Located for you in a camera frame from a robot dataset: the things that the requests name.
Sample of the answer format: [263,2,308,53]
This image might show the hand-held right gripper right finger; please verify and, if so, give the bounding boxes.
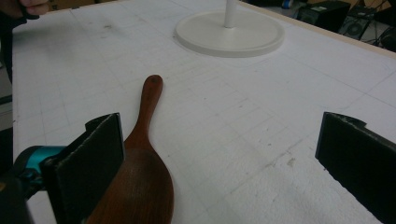
[314,111,396,224]

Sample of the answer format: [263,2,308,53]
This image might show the white round stand with pole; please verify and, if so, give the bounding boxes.
[174,0,286,59]

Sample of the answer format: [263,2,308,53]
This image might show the brown wooden rice paddle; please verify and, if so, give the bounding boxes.
[85,74,175,224]

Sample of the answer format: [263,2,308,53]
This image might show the black speaker box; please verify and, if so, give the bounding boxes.
[337,6,376,42]

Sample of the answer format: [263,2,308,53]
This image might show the black cables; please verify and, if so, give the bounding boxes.
[372,12,396,52]

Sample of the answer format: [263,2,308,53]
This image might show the black equipment box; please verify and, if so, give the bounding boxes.
[296,0,352,34]

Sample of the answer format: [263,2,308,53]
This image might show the brown cardboard box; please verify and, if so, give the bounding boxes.
[48,0,96,11]

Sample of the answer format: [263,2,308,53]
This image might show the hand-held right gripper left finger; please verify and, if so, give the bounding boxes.
[41,112,126,224]

